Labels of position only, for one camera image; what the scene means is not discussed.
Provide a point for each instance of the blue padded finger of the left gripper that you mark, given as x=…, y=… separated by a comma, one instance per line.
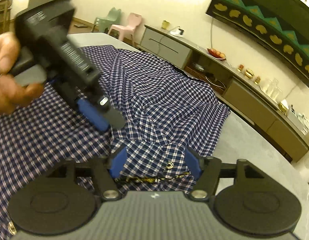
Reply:
x=95, y=106

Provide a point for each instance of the person's left hand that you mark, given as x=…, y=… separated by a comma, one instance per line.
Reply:
x=12, y=95

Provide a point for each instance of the gold ornament bowl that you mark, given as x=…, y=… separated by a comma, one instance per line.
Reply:
x=249, y=74

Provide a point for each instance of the dark framed wall painting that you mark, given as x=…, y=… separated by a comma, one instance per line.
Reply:
x=281, y=26

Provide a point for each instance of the blue white plaid shirt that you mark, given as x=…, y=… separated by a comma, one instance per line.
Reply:
x=166, y=113

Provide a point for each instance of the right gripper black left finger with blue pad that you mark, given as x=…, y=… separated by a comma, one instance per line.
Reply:
x=64, y=198

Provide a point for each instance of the white power strip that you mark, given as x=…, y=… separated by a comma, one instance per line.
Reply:
x=177, y=32

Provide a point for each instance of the white box with papers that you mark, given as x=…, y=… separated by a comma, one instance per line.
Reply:
x=298, y=119

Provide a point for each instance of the yellow small cup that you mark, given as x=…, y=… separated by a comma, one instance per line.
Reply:
x=165, y=25

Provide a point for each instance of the red fruit plate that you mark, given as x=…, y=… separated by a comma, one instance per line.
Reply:
x=216, y=54

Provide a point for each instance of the pink plastic chair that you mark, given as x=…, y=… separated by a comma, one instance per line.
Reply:
x=134, y=20

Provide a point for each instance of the clear glass cups set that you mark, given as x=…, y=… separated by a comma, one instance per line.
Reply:
x=271, y=89

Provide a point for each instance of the long grey TV cabinet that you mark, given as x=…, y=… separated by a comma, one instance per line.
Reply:
x=242, y=95

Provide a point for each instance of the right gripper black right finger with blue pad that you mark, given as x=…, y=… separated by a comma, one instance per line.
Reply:
x=243, y=197

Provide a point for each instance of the green plastic chair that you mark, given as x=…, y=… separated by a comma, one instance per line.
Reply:
x=104, y=23

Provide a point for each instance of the gold tissue box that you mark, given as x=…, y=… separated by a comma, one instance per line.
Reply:
x=283, y=106

